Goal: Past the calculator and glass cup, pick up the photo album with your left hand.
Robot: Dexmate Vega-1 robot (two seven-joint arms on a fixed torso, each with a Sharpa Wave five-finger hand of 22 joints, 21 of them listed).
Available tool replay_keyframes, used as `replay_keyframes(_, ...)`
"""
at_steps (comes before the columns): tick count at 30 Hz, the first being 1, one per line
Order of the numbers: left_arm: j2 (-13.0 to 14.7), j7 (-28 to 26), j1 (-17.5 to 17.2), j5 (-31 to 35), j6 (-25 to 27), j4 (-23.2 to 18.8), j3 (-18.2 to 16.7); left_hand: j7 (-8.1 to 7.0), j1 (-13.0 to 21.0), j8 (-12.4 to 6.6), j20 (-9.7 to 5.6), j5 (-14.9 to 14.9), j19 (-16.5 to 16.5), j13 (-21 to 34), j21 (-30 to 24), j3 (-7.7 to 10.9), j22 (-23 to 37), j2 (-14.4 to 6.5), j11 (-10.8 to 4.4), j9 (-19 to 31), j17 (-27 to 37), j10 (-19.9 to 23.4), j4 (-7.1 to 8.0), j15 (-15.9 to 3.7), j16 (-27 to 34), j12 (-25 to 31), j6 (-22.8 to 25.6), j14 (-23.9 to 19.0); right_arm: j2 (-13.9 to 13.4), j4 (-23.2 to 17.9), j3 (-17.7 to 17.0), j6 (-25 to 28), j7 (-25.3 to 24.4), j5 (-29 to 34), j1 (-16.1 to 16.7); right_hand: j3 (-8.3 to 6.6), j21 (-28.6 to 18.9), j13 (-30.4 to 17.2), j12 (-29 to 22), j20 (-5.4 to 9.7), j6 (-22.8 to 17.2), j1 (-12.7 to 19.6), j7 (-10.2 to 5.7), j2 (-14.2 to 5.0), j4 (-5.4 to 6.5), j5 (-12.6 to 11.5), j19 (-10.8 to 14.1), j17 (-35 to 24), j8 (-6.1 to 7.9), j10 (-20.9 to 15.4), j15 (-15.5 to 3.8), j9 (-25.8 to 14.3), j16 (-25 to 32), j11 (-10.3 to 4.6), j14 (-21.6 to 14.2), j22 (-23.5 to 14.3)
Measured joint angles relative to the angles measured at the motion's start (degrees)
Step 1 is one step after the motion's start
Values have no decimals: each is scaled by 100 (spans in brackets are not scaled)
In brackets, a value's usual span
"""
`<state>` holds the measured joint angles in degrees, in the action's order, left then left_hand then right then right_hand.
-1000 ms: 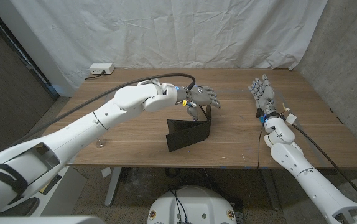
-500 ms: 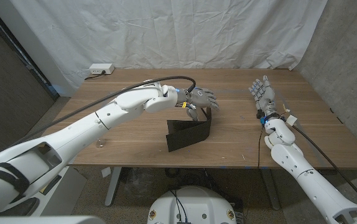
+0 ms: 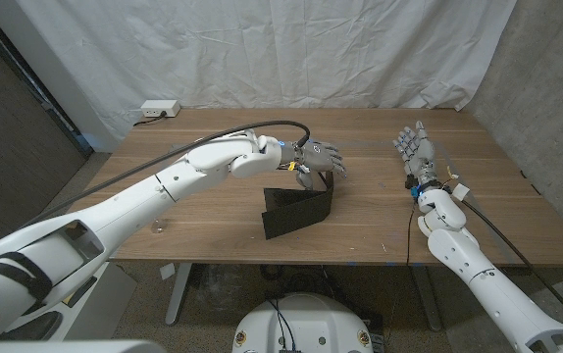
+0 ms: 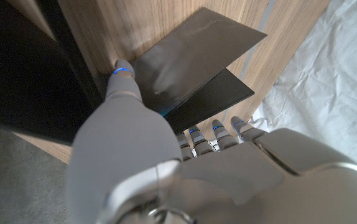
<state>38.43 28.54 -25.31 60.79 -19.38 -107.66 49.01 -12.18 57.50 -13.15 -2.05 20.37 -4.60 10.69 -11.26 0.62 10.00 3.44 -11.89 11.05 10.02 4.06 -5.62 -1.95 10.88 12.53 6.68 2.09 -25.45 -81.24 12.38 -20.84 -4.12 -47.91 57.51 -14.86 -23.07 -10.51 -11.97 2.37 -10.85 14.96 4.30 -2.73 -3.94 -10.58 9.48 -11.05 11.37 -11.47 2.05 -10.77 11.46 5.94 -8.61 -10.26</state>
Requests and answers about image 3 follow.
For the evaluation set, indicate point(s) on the grey table leg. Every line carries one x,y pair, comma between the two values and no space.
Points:
426,299
177,294

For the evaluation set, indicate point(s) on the white backdrop cloth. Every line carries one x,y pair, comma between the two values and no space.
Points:
262,49

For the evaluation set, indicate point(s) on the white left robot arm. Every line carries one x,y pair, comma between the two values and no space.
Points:
164,186

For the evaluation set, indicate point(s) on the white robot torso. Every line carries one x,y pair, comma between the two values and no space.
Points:
301,323

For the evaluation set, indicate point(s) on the yellow and black foot pedal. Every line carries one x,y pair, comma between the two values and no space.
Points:
83,291

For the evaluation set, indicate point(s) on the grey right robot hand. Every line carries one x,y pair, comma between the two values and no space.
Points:
421,152

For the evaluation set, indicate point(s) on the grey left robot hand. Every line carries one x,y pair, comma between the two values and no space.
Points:
318,157

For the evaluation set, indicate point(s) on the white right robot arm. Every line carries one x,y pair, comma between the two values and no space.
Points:
463,255

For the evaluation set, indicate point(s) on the perforated partition panel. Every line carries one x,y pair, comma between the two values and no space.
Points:
7,147

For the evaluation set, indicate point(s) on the white power strip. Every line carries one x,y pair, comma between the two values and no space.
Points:
160,108

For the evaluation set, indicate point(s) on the white floor platform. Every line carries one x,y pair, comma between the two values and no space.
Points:
110,304

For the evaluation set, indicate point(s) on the white paper tag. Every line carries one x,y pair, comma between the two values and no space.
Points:
167,271

